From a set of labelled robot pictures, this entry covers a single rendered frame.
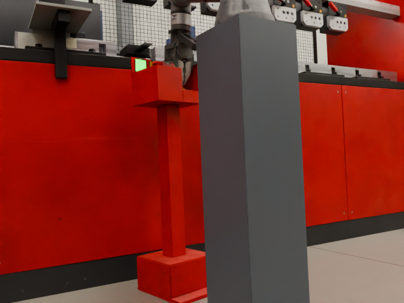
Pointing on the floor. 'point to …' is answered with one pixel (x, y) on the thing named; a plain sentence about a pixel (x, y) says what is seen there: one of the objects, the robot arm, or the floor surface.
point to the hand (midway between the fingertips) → (183, 82)
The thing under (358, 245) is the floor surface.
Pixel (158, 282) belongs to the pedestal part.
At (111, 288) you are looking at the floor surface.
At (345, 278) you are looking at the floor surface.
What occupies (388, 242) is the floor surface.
